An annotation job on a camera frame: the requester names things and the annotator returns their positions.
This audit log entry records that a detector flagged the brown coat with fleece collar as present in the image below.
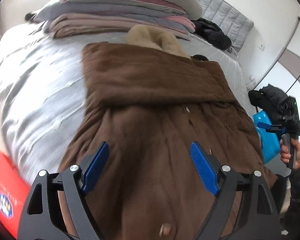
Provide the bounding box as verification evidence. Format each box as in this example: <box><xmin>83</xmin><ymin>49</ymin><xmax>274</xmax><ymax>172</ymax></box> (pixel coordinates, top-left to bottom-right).
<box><xmin>59</xmin><ymin>26</ymin><xmax>277</xmax><ymax>239</ymax></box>

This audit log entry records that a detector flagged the right hand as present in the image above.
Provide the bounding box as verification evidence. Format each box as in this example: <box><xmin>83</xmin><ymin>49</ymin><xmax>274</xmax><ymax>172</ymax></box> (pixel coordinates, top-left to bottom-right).
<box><xmin>280</xmin><ymin>137</ymin><xmax>300</xmax><ymax>170</ymax></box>

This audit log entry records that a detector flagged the blue plastic stool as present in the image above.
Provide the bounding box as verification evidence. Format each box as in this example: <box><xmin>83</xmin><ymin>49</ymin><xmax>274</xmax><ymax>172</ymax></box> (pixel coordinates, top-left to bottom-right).
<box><xmin>253</xmin><ymin>111</ymin><xmax>280</xmax><ymax>164</ymax></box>

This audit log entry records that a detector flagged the black jacket on stool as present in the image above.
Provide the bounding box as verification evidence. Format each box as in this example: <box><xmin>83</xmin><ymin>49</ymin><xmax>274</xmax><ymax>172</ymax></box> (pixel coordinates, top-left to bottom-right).
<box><xmin>248</xmin><ymin>85</ymin><xmax>300</xmax><ymax>136</ymax></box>

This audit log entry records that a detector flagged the red cardboard box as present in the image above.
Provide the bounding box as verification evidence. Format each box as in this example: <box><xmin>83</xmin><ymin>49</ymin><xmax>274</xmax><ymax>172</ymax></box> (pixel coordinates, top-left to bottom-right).
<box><xmin>0</xmin><ymin>150</ymin><xmax>30</xmax><ymax>239</ymax></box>

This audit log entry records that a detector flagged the grey quilted headboard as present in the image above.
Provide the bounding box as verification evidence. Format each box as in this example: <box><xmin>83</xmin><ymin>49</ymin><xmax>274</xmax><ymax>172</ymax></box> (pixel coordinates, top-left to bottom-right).
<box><xmin>198</xmin><ymin>0</ymin><xmax>254</xmax><ymax>52</ymax></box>

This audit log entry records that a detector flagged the black jacket on bed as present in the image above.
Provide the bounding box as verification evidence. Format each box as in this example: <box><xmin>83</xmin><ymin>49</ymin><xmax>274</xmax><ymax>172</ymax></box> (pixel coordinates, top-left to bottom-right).
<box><xmin>192</xmin><ymin>18</ymin><xmax>232</xmax><ymax>50</ymax></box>

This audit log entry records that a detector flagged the grey checked bed cover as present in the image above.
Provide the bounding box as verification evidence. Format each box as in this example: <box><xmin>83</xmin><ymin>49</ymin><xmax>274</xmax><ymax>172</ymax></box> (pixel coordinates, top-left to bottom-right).
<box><xmin>0</xmin><ymin>25</ymin><xmax>250</xmax><ymax>183</ymax></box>

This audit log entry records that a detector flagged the stack of folded quilts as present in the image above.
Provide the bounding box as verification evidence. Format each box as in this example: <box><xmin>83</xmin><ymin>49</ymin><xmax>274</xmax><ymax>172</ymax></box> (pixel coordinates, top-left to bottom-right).
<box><xmin>28</xmin><ymin>0</ymin><xmax>195</xmax><ymax>38</ymax></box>

